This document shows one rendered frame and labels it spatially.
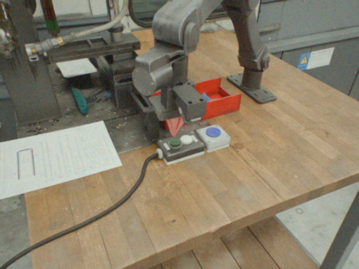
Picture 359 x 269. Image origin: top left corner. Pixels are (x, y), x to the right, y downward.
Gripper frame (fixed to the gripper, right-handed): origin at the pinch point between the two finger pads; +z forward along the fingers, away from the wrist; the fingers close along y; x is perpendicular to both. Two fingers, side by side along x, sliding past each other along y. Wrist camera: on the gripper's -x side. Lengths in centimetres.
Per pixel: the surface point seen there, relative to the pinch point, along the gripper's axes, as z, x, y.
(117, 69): -6.3, 25.5, -5.7
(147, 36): 2, 70, 20
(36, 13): -2, 99, -19
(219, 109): 4.0, 9.9, 19.8
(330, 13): 12, 87, 145
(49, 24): -9, 59, -18
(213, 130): 2.9, -0.2, 11.7
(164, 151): 4.0, -1.6, -3.0
